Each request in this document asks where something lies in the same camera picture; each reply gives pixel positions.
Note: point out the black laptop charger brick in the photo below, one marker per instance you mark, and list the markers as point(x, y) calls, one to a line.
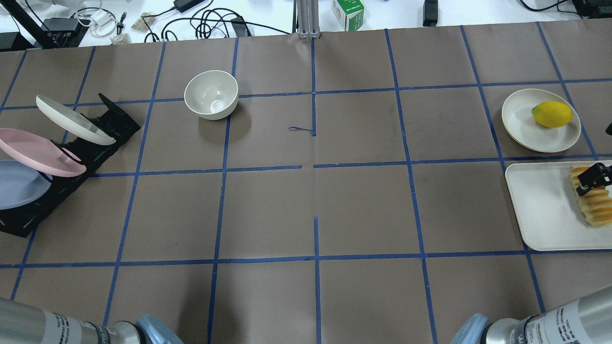
point(185, 5)

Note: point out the cream ceramic bowl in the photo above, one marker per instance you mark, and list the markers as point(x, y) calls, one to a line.
point(213, 95)

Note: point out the cream plate in rack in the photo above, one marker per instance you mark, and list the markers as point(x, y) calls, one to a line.
point(73, 122)

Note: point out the cream round plate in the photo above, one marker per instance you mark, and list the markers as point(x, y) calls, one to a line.
point(519, 121)

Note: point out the black power adapter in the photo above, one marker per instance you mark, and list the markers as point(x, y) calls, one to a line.
point(430, 13)

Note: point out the yellow lemon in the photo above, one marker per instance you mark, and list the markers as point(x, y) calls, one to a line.
point(552, 114)

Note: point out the pink plate in rack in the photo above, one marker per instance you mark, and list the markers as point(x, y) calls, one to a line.
point(40, 154)

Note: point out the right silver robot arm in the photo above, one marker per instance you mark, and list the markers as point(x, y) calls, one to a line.
point(586, 320)

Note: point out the light blue plate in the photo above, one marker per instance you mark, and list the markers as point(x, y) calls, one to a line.
point(20, 185)

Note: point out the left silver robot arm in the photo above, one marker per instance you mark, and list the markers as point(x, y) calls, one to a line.
point(24, 324)

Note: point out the green white carton box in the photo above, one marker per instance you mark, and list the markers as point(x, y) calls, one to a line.
point(349, 13)

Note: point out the aluminium frame post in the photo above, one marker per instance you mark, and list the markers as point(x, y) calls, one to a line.
point(306, 19)

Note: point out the white rectangular tray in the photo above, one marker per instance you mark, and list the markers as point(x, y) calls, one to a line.
point(546, 208)

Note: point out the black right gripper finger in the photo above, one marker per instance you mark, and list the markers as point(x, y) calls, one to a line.
point(597, 175)

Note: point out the black dish rack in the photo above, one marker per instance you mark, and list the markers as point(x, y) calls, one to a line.
point(42, 173)

